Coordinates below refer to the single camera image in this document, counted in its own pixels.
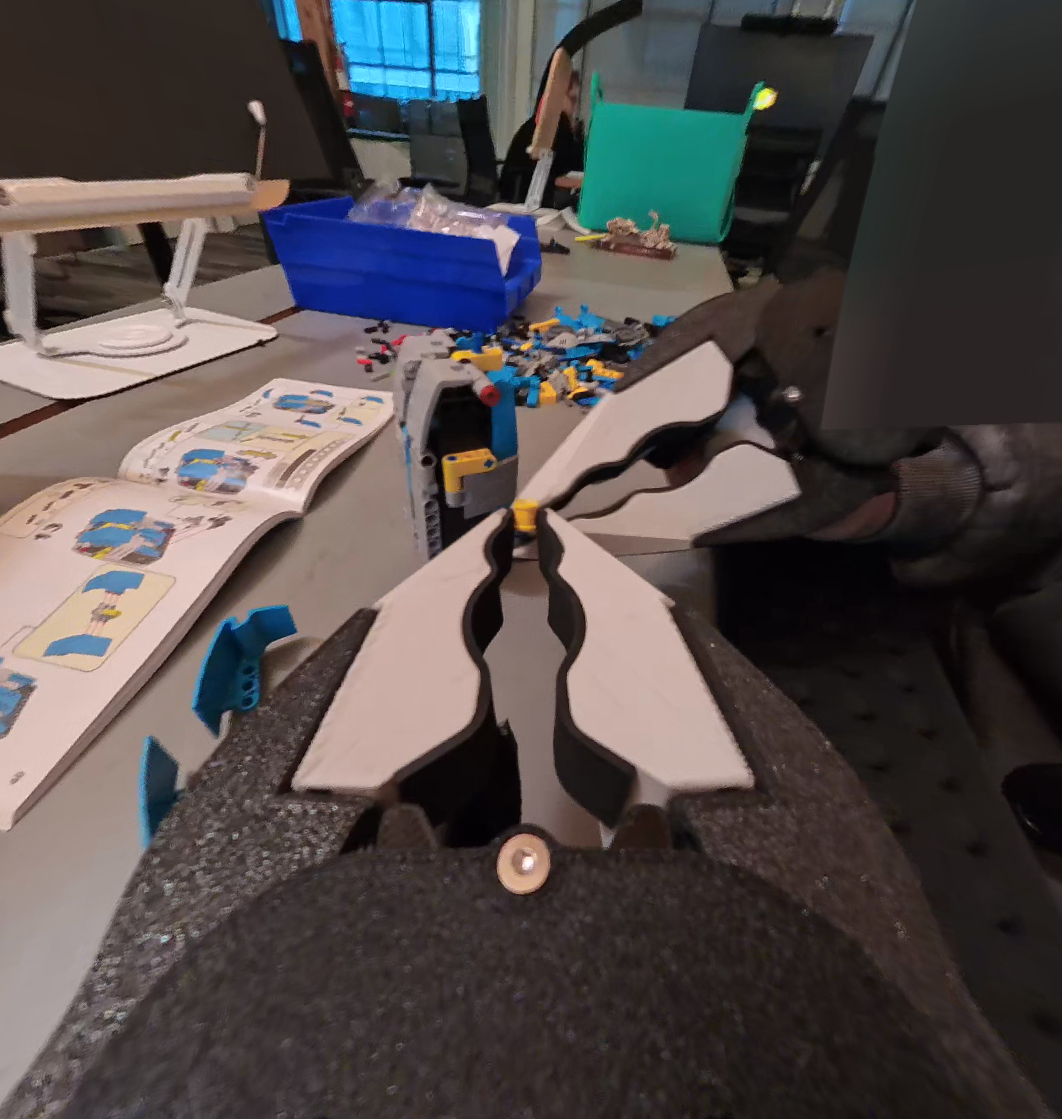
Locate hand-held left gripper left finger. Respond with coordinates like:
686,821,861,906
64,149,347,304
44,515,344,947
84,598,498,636
291,511,513,801

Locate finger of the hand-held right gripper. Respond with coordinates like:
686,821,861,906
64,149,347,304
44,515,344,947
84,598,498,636
573,442,803,547
516,339,736,514

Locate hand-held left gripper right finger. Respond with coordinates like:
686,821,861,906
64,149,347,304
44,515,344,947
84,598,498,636
535,509,756,830

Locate grey and blue brick model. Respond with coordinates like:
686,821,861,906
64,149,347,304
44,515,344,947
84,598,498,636
391,335,521,561

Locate grey desk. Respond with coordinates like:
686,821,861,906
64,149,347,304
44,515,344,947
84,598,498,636
0,223,742,1116

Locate pile of loose brick pieces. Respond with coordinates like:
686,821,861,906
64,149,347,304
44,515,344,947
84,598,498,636
353,301,676,412

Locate blue curved panel piece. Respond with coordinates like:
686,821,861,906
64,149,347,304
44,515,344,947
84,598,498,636
137,736,185,851
190,605,298,737

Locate small wooden model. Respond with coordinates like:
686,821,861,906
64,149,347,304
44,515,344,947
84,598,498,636
594,210,679,261

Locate green bag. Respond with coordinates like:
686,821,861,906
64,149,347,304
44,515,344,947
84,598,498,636
576,70,778,248

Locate black dimpled floor mat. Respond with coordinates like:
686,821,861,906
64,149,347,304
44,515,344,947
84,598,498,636
714,551,1062,1119

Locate clear plastic bags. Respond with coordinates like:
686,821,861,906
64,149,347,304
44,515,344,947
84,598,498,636
347,179,518,255

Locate open instruction booklet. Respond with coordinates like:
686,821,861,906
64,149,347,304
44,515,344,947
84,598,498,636
0,378,394,832

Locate blue storage bin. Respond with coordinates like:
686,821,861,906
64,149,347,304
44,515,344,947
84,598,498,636
260,194,545,333

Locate black shoe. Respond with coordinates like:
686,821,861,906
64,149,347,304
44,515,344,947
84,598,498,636
1001,762,1062,844

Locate light wooden table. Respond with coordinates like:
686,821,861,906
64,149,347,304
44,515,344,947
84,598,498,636
0,177,292,239

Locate window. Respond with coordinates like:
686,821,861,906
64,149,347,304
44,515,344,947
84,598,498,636
273,0,484,101

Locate dark partition panel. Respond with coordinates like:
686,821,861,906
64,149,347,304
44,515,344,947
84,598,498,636
0,0,333,185

